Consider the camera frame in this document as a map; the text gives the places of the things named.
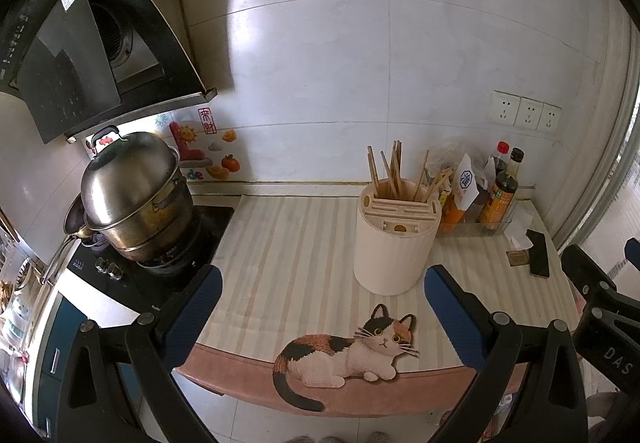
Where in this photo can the striped cat print table mat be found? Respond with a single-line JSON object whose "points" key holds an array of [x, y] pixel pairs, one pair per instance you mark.
{"points": [[300, 248]]}

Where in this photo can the beige hood duct cover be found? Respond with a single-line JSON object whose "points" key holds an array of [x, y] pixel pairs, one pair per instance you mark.
{"points": [[165, 13]]}

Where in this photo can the black phone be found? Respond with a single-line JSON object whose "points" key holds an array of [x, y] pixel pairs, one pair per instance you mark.
{"points": [[537, 253]]}

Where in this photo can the white wall outlet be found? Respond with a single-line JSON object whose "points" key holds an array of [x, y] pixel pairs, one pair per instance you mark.
{"points": [[550, 118], [529, 114], [504, 108]]}

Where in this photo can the black gas stove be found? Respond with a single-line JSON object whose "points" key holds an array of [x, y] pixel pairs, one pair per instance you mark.
{"points": [[200, 233]]}

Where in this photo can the white crumpled tissue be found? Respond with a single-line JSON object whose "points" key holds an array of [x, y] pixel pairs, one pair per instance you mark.
{"points": [[520, 238]]}

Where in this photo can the bunch of wooden chopsticks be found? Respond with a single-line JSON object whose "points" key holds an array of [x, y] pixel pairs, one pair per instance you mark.
{"points": [[396, 173]]}

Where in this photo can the steel stockpot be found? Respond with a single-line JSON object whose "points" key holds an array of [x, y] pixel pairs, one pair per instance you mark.
{"points": [[150, 228]]}

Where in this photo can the cream round utensil holder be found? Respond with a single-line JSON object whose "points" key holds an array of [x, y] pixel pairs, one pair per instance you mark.
{"points": [[390, 258]]}

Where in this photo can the cluttered dish shelf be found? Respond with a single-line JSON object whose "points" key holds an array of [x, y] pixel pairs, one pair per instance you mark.
{"points": [[12, 323]]}

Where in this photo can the white packet with blue print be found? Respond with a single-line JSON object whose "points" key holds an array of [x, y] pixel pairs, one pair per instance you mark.
{"points": [[465, 185]]}

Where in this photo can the clear plastic bag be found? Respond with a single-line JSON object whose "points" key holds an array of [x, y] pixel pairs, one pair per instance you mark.
{"points": [[452, 150]]}

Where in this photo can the grey fluffy slipper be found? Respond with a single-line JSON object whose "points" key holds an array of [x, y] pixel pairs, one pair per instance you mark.
{"points": [[377, 438], [315, 439]]}

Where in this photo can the black cap orange label bottle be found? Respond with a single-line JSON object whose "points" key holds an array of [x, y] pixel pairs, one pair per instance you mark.
{"points": [[500, 198]]}

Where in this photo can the stove knob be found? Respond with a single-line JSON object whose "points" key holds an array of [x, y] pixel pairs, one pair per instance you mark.
{"points": [[115, 270], [101, 264]]}

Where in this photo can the red cap dark sauce bottle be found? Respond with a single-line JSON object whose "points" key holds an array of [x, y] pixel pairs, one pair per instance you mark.
{"points": [[501, 150]]}

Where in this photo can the blue kitchen cabinet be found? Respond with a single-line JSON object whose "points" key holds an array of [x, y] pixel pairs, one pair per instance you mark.
{"points": [[55, 338]]}

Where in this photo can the group of colourful wall stickers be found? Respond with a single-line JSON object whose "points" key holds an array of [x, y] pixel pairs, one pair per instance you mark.
{"points": [[187, 148]]}

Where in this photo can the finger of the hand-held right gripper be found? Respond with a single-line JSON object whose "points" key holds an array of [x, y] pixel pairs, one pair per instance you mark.
{"points": [[587, 278], [634, 253]]}

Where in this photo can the grey sliding door frame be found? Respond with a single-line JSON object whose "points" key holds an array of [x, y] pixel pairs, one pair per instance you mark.
{"points": [[600, 148]]}

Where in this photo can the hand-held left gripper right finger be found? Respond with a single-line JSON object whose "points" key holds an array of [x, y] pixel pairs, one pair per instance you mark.
{"points": [[450, 313]]}

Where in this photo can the small brown card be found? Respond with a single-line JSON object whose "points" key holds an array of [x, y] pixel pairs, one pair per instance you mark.
{"points": [[517, 258]]}

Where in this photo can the steel domed pot lid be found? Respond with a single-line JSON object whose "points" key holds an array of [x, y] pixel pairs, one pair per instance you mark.
{"points": [[125, 173]]}

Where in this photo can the clear plastic organizer tray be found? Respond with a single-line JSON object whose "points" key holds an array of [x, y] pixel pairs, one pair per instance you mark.
{"points": [[475, 229]]}

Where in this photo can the black range hood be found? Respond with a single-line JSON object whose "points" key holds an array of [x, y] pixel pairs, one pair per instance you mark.
{"points": [[60, 48]]}

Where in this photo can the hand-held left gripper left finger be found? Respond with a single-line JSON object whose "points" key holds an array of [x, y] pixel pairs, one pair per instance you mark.
{"points": [[197, 313]]}

